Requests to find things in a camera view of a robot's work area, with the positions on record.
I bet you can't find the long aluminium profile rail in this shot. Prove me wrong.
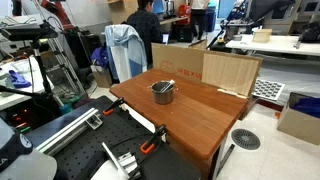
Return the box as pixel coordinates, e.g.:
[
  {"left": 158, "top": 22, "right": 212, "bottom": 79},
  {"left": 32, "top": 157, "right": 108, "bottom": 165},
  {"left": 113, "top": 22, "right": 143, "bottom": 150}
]
[
  {"left": 35, "top": 106, "right": 105, "bottom": 157},
  {"left": 101, "top": 141, "right": 142, "bottom": 180}
]

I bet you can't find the standing person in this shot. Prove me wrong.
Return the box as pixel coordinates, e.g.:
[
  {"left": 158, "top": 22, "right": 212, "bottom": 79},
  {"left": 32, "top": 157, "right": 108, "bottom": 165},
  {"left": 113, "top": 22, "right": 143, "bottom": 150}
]
[{"left": 189, "top": 0, "right": 210, "bottom": 42}]

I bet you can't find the blue cloth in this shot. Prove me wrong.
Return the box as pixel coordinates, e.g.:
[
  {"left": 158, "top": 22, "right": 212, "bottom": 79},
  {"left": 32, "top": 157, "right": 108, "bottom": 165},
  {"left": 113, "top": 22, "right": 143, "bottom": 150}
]
[{"left": 7, "top": 69, "right": 33, "bottom": 90}]

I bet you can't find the black orange bar clamp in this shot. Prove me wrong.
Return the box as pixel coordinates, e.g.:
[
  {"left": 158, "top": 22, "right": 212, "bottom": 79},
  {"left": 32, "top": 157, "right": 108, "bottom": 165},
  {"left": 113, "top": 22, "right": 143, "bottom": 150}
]
[
  {"left": 139, "top": 124, "right": 168, "bottom": 156},
  {"left": 102, "top": 96, "right": 125, "bottom": 117}
]

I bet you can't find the silver metal pot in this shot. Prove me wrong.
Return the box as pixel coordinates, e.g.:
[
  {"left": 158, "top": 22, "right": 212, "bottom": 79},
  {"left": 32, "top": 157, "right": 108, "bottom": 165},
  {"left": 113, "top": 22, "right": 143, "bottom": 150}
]
[{"left": 151, "top": 80, "right": 175, "bottom": 106}]

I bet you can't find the black camera on tripod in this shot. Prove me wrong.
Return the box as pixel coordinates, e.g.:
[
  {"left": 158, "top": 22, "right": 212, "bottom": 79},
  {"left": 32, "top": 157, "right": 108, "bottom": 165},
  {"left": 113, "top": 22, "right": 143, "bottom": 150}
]
[{"left": 0, "top": 21, "right": 60, "bottom": 43}]

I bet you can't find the white work table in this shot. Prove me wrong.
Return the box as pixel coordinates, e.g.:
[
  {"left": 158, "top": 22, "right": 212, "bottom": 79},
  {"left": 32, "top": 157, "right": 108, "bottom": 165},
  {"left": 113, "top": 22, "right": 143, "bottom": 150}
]
[{"left": 225, "top": 33, "right": 320, "bottom": 58}]

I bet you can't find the metal ladder frame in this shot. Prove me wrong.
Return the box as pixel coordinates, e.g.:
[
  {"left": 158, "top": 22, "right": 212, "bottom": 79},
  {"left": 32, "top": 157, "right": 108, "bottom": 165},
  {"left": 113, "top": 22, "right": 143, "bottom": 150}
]
[{"left": 39, "top": 33, "right": 88, "bottom": 98}]

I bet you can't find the large brown cardboard sheet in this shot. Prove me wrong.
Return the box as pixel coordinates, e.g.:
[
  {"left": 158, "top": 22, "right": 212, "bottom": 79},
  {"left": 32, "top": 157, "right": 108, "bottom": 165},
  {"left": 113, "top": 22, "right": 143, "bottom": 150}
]
[{"left": 151, "top": 42, "right": 264, "bottom": 100}]

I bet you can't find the seated person in dark shirt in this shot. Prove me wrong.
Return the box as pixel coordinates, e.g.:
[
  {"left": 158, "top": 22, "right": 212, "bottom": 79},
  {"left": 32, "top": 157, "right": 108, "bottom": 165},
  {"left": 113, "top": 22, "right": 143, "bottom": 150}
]
[{"left": 126, "top": 0, "right": 165, "bottom": 67}]

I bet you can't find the white and black marker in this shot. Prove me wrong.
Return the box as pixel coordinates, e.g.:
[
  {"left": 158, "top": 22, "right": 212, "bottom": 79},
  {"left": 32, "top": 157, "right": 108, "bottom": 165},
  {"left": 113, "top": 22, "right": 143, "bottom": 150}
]
[{"left": 159, "top": 79, "right": 176, "bottom": 94}]

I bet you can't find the open cardboard box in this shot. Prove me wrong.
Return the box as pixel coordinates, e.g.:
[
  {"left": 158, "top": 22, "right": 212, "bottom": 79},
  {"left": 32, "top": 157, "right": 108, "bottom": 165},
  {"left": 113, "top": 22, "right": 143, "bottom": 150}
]
[{"left": 276, "top": 91, "right": 320, "bottom": 147}]

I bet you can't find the round floor drain grate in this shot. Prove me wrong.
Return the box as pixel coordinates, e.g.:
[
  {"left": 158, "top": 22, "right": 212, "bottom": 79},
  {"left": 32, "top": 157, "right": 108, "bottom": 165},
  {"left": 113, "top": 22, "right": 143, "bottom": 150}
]
[{"left": 230, "top": 128, "right": 262, "bottom": 151}]

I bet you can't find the black perforated breadboard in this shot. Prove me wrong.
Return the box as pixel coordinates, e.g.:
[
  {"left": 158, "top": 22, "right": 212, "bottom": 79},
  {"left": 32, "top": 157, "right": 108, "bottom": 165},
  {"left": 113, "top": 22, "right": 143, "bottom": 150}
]
[{"left": 52, "top": 95, "right": 202, "bottom": 180}]

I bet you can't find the purple bag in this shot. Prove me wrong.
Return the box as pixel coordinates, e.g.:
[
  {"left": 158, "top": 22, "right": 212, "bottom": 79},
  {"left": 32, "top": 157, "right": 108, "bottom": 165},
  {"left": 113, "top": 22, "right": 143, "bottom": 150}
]
[{"left": 90, "top": 46, "right": 110, "bottom": 68}]

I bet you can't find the small brown cardboard box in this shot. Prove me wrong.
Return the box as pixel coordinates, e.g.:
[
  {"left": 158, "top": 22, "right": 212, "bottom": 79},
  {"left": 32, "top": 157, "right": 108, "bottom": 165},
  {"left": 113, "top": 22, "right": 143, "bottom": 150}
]
[{"left": 90, "top": 64, "right": 114, "bottom": 89}]

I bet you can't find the checkered calibration board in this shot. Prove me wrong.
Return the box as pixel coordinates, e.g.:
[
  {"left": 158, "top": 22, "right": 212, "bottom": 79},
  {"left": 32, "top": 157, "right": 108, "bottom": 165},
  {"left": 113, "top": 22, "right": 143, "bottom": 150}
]
[{"left": 251, "top": 78, "right": 286, "bottom": 102}]

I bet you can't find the grey metal table leg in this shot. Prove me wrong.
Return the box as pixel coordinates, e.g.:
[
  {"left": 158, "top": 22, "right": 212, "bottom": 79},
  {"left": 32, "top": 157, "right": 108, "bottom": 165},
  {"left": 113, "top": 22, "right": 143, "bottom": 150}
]
[{"left": 208, "top": 143, "right": 236, "bottom": 180}]

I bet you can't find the small wooden box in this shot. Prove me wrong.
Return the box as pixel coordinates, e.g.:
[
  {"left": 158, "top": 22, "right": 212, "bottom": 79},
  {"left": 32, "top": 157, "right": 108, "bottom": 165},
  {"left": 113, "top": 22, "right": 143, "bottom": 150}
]
[{"left": 251, "top": 28, "right": 273, "bottom": 44}]

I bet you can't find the black tripod stand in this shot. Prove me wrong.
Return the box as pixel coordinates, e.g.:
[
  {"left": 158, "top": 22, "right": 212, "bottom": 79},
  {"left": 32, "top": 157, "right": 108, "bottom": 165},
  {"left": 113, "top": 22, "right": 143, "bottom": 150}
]
[{"left": 0, "top": 39, "right": 56, "bottom": 101}]

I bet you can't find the blue bin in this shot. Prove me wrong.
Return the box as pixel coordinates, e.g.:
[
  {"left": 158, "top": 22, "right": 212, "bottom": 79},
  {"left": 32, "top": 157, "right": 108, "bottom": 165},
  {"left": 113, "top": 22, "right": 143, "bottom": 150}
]
[{"left": 204, "top": 7, "right": 218, "bottom": 33}]

